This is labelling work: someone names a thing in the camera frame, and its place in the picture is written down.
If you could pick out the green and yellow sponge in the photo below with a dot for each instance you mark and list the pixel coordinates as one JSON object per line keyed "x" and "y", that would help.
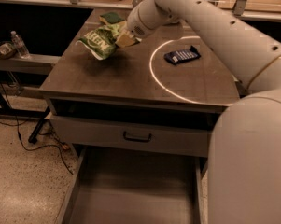
{"x": 111, "y": 18}

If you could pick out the open grey middle drawer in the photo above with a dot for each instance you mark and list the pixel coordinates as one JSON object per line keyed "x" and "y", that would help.
{"x": 117, "y": 186}

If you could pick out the small dark bowl with items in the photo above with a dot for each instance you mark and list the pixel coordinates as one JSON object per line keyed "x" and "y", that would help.
{"x": 7, "y": 50}

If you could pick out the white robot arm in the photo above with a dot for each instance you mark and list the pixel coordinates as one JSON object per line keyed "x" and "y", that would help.
{"x": 244, "y": 160}

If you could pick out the dark blue snack bar wrapper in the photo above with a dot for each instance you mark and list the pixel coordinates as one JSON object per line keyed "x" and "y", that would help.
{"x": 182, "y": 56}

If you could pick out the black drawer handle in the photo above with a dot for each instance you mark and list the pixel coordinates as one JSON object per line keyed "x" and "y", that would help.
{"x": 134, "y": 138}

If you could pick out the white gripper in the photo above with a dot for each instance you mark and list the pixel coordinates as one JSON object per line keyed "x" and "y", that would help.
{"x": 136, "y": 24}

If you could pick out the black table leg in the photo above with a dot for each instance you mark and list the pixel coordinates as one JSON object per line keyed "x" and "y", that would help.
{"x": 33, "y": 137}

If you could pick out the grey metal drawer cabinet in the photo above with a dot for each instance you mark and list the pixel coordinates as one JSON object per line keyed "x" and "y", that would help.
{"x": 136, "y": 85}

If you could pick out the grey side shelf ledge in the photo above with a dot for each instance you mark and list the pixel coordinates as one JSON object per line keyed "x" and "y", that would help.
{"x": 36, "y": 64}

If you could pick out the clear plastic water bottle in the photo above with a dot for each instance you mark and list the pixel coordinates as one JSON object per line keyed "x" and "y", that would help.
{"x": 20, "y": 45}

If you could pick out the green jalapeno chip bag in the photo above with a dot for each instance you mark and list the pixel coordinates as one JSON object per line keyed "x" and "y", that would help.
{"x": 101, "y": 42}

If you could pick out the grey top drawer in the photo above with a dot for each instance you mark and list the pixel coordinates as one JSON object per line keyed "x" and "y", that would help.
{"x": 101, "y": 133}

